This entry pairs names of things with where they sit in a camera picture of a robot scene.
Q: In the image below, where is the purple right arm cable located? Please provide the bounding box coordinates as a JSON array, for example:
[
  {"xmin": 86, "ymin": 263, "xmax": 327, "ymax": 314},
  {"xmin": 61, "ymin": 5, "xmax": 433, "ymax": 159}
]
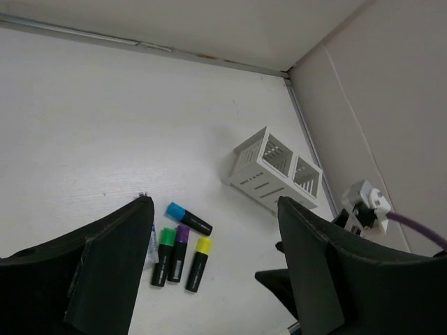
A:
[{"xmin": 387, "ymin": 211, "xmax": 447, "ymax": 251}]

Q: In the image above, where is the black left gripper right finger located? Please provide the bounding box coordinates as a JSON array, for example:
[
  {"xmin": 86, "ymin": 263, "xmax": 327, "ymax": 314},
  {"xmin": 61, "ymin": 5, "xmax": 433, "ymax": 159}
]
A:
[{"xmin": 255, "ymin": 197, "xmax": 446, "ymax": 334}]

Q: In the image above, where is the white slotted pen holder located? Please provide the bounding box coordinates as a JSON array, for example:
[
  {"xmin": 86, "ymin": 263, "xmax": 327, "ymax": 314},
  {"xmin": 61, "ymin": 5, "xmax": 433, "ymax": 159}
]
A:
[{"xmin": 223, "ymin": 127, "xmax": 322, "ymax": 214}]

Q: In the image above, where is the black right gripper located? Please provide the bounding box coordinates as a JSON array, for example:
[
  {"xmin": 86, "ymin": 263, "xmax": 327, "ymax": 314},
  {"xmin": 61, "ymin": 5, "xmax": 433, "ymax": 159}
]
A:
[{"xmin": 332, "ymin": 205, "xmax": 376, "ymax": 239}]

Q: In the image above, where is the aluminium rail right side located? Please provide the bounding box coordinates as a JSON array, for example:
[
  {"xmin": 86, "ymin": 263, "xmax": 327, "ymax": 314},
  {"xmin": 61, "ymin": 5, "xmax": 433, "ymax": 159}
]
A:
[{"xmin": 284, "ymin": 78, "xmax": 339, "ymax": 217}]

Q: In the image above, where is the small plastic wrapper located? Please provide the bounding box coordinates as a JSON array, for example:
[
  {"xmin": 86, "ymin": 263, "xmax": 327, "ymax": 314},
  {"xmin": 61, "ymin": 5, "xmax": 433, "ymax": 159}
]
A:
[{"xmin": 145, "ymin": 225, "xmax": 159, "ymax": 265}]

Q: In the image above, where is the yellow cap highlighter marker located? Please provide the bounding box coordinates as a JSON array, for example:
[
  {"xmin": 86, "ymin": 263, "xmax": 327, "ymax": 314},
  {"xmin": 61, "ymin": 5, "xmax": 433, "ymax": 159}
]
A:
[{"xmin": 185, "ymin": 237, "xmax": 212, "ymax": 293}]

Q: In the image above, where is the purple cap highlighter marker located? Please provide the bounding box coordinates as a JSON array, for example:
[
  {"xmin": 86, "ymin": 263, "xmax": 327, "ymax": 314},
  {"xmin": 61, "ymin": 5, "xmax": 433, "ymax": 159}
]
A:
[{"xmin": 167, "ymin": 225, "xmax": 190, "ymax": 283}]

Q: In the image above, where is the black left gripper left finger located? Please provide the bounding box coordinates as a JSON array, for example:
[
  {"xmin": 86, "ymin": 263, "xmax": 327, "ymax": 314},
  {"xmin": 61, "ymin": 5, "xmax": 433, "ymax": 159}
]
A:
[{"xmin": 1, "ymin": 196, "xmax": 154, "ymax": 334}]

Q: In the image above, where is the green cap highlighter marker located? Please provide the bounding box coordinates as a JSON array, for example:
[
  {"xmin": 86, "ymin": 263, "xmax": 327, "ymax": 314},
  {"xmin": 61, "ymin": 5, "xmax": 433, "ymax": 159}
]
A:
[{"xmin": 151, "ymin": 228, "xmax": 176, "ymax": 288}]

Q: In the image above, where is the blue cap highlighter marker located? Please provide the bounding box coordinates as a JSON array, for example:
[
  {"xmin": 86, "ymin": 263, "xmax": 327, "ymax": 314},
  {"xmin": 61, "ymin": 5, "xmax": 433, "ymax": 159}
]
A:
[{"xmin": 166, "ymin": 202, "xmax": 213, "ymax": 237}]

